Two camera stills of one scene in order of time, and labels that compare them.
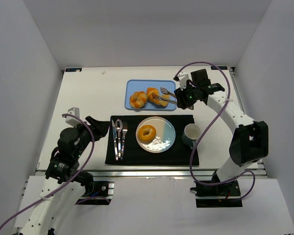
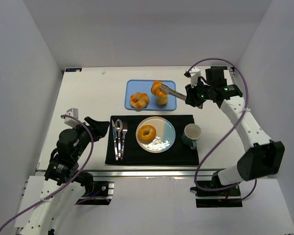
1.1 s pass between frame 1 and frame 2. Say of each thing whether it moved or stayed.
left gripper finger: stayed
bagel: stayed
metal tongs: moved
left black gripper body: stayed
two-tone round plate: stayed
